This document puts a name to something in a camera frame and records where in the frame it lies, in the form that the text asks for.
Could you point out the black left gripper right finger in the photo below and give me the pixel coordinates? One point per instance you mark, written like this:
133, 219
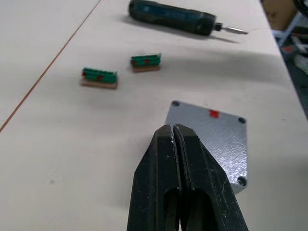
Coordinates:
209, 178

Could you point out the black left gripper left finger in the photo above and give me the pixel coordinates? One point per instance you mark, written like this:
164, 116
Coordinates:
151, 173

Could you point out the grey metal box lid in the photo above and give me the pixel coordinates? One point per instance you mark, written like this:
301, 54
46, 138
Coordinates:
226, 142

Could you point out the dark green electric screwdriver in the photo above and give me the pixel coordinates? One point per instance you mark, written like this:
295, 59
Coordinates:
173, 18

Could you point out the brown cardboard box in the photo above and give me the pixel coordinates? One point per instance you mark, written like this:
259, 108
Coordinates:
279, 13

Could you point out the green terminal block on wood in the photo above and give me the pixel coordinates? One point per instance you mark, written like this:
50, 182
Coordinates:
99, 78
145, 63

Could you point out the white metal frame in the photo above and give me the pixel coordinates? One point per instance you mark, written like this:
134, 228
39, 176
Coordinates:
292, 27

